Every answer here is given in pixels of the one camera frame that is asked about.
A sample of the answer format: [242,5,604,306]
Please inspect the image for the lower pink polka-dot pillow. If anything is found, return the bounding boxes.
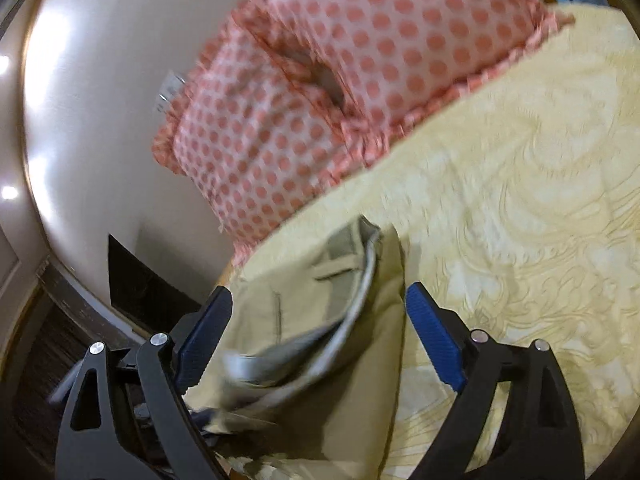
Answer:
[152,12,397,266]

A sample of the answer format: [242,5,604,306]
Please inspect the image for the upper pink polka-dot pillow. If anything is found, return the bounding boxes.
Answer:
[244,0,574,130]

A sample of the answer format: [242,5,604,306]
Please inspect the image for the khaki beige pants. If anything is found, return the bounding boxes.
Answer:
[184,217,405,479]

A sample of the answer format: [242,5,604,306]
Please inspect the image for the yellow patterned bed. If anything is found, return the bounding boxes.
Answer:
[232,4,639,479]

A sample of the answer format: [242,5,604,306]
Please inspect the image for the pink polka-dot pillow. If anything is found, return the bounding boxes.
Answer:
[244,0,574,130]
[152,12,397,266]

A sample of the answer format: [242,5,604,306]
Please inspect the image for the dark bedside furniture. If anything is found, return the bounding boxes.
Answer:
[107,235,200,333]

